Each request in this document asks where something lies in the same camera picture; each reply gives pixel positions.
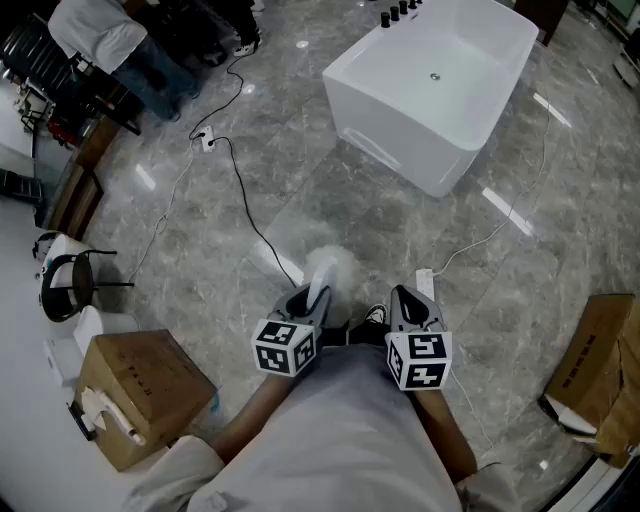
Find white empty power strip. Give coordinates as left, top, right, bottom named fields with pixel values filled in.
left=415, top=268, right=436, bottom=302

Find person's grey shirt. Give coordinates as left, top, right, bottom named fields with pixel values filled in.
left=187, top=344, right=461, bottom=512

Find black metal stool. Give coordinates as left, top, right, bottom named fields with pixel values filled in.
left=39, top=248, right=136, bottom=324

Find black power cable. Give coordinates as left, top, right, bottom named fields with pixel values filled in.
left=212, top=135, right=302, bottom=290
left=188, top=42, right=262, bottom=140

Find white power cable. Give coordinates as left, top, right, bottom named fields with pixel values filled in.
left=431, top=89, right=554, bottom=276
left=126, top=144, right=201, bottom=287

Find white flat box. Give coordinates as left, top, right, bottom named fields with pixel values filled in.
left=42, top=337, right=84, bottom=389

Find closed brown cardboard box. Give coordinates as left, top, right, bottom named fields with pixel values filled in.
left=74, top=329, right=219, bottom=474

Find torn brown cardboard box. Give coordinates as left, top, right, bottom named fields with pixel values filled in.
left=538, top=293, right=640, bottom=470

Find person's left forearm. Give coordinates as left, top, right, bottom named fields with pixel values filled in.
left=209, top=372, right=301, bottom=466

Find white round bucket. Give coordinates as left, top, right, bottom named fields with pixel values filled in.
left=46, top=233, right=97, bottom=291

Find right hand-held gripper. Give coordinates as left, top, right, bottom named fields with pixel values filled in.
left=384, top=284, right=454, bottom=393

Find person's right forearm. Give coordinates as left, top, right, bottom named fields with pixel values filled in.
left=409, top=387, right=479, bottom=484

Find white helmet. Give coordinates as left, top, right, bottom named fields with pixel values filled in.
left=31, top=230, right=62, bottom=261

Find white grey cylinder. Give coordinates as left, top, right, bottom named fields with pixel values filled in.
left=73, top=304, right=142, bottom=354

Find wooden step platform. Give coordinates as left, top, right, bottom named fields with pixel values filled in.
left=43, top=117, right=124, bottom=242

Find white fluffy cloth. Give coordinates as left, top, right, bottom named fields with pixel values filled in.
left=302, top=245, right=371, bottom=314

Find white bathtub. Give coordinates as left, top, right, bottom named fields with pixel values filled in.
left=322, top=0, right=540, bottom=199

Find person's black trousers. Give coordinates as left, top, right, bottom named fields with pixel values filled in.
left=318, top=322, right=387, bottom=349

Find person's beige jacket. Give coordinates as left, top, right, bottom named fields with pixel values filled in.
left=124, top=434, right=521, bottom=512

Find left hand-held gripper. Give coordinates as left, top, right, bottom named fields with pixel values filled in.
left=250, top=283, right=335, bottom=379

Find thin white cable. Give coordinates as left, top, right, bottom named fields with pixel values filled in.
left=448, top=379, right=495, bottom=452

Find crumpled white paper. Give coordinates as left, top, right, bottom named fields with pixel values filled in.
left=79, top=386, right=147, bottom=447

